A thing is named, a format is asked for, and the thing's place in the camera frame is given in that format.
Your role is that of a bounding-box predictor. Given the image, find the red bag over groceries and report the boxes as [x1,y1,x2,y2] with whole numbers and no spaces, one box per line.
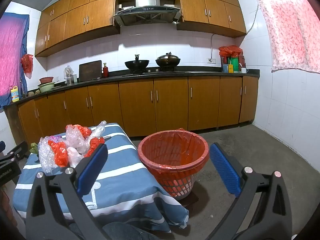
[218,45,243,57]

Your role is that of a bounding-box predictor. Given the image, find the black kitchen countertop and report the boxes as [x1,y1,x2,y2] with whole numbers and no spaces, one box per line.
[4,65,260,108]

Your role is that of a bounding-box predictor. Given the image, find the white wall cable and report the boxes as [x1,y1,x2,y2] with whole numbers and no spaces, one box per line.
[246,3,259,34]

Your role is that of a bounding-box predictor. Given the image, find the white socket cable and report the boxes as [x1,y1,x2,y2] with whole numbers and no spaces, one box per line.
[210,33,216,59]

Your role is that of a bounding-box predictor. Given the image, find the wooden base cabinets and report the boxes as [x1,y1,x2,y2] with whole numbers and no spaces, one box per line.
[5,76,259,146]

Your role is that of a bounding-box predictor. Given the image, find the black wok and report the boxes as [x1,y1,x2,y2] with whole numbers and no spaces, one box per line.
[124,54,150,74]

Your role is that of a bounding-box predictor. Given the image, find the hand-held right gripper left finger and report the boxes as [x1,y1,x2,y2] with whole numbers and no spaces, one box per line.
[25,144,108,240]

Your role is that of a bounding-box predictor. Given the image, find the hanging red plastic bag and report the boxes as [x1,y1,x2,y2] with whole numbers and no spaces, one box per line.
[20,54,34,79]

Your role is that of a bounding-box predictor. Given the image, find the red plastic bag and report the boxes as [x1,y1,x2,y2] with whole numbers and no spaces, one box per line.
[86,137,106,158]
[20,54,34,79]
[48,140,68,168]
[72,124,92,137]

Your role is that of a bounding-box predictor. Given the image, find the large bubble wrap sheet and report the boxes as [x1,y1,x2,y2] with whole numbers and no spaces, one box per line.
[38,136,66,175]

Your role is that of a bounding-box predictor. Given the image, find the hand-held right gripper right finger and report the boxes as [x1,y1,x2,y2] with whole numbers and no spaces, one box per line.
[206,142,293,240]

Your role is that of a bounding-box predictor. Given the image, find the yellow detergent bottle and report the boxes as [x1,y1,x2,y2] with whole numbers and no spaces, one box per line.
[10,85,20,103]

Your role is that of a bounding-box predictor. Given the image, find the dark wooden cutting board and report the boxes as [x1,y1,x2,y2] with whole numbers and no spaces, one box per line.
[78,60,103,83]

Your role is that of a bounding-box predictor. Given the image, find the gas hob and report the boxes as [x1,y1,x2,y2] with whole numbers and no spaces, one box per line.
[121,67,187,77]

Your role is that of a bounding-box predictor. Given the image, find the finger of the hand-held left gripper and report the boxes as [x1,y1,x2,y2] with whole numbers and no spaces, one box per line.
[0,141,28,162]

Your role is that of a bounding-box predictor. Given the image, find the steel range hood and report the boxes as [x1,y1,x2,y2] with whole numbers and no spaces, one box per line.
[113,0,182,27]

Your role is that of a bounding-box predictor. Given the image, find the small bubble wrap piece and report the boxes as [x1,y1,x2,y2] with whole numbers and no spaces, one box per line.
[66,127,87,155]

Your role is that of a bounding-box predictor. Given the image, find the lidded wok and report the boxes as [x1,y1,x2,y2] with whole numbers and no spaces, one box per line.
[155,52,181,71]

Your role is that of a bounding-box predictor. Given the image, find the wooden wall cabinet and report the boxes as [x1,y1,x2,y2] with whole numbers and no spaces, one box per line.
[34,0,121,57]
[176,0,247,38]

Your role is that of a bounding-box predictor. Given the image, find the small white plastic bag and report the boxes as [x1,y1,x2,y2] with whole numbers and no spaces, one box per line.
[66,146,85,168]

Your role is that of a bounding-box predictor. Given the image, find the pink floral curtain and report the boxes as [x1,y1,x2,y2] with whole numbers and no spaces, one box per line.
[251,0,320,74]

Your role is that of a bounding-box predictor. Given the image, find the blue white striped cloth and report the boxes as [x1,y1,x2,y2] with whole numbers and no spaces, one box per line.
[12,123,189,233]

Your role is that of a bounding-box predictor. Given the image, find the pink and blue curtain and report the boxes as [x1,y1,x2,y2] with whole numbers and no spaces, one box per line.
[0,12,30,107]

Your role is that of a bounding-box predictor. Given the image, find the red plastic wastebasket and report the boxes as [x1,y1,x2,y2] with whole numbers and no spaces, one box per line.
[138,128,210,201]

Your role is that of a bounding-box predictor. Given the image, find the green plastic basin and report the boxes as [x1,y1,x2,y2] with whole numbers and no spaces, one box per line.
[38,82,56,93]

